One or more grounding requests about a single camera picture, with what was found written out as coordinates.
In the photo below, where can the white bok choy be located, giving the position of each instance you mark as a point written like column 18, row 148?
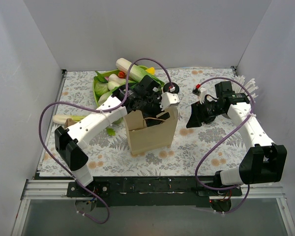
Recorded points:
column 115, row 82

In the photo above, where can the brown cardboard cup carrier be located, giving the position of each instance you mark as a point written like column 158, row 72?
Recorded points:
column 138, row 128

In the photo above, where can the brown paper bag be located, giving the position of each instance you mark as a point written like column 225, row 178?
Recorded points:
column 152, row 137

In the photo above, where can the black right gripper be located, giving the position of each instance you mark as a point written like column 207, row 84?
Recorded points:
column 199, row 112

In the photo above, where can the green vegetable tray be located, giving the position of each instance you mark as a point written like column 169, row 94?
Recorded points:
column 100, row 82

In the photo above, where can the napa cabbage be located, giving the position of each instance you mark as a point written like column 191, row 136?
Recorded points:
column 136, row 72

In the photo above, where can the white wrapped straws bundle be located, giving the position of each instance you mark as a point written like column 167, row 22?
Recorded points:
column 249, row 85

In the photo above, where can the yellow pepper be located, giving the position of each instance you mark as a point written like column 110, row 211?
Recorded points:
column 151, row 70

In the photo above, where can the green celery stalks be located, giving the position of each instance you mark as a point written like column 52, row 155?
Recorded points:
column 60, row 119

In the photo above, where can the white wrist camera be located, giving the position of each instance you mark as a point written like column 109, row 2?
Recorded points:
column 201, row 92
column 169, row 97

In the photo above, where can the aluminium frame rail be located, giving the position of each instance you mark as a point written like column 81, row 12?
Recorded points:
column 57, row 189

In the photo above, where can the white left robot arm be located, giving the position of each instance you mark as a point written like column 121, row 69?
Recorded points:
column 71, row 142

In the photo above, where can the green paper coffee cup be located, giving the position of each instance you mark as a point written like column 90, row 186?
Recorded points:
column 173, row 89

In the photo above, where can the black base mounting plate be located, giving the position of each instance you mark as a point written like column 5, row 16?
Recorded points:
column 145, row 191

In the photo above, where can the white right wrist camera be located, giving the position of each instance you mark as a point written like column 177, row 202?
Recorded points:
column 201, row 92

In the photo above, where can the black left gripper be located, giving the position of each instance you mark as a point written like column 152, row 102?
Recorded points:
column 153, row 114

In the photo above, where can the floral table mat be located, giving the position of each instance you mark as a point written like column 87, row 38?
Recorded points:
column 192, row 150

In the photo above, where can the black plastic cup lid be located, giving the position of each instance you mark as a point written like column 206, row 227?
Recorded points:
column 172, row 87

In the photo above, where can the red orange pepper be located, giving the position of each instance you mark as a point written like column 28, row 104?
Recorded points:
column 121, row 75

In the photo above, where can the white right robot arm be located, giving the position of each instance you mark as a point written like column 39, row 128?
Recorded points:
column 264, row 161

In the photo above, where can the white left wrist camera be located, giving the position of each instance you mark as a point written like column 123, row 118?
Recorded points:
column 169, row 97

